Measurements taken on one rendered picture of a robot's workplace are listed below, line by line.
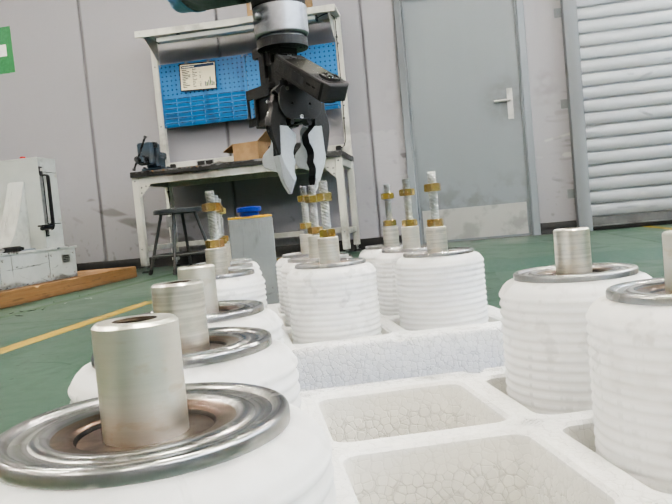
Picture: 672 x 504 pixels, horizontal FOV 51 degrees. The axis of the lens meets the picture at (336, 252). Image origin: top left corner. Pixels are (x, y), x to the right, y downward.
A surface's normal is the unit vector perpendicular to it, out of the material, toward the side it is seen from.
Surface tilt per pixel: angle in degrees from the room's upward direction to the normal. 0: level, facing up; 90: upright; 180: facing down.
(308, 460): 57
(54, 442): 3
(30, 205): 90
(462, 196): 90
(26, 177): 90
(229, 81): 90
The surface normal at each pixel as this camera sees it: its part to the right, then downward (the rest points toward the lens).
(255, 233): 0.13, 0.04
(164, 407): 0.65, -0.02
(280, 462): 0.49, -0.76
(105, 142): -0.15, 0.07
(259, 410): -0.16, -0.99
